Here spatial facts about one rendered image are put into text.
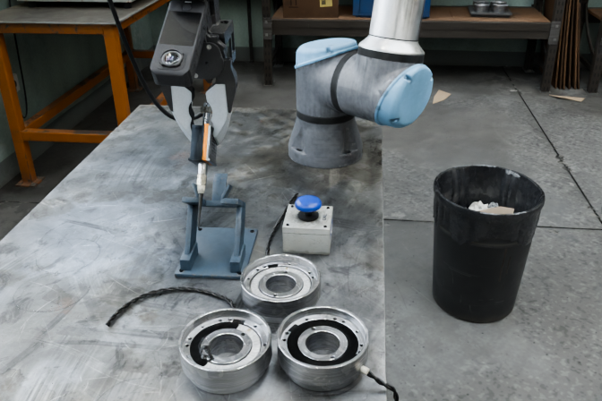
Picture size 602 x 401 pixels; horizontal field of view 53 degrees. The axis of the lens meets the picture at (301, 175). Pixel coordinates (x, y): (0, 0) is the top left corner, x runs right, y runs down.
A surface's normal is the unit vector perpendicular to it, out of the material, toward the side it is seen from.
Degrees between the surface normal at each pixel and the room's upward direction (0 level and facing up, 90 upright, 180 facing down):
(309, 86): 90
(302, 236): 90
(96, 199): 0
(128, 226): 0
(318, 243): 90
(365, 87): 79
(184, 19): 33
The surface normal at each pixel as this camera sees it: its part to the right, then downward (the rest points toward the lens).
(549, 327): -0.01, -0.90
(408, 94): 0.72, 0.42
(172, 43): -0.01, -0.51
